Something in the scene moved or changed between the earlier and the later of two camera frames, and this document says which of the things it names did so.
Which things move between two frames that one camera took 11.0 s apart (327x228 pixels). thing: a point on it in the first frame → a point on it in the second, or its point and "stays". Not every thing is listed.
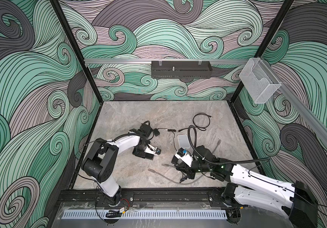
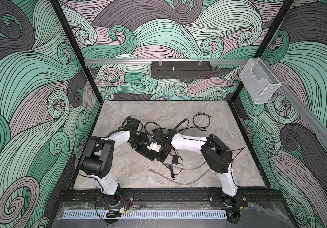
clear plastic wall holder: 258,80 stays
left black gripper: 140,154 → 144,139
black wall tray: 181,69 stays
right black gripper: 187,170 → 160,158
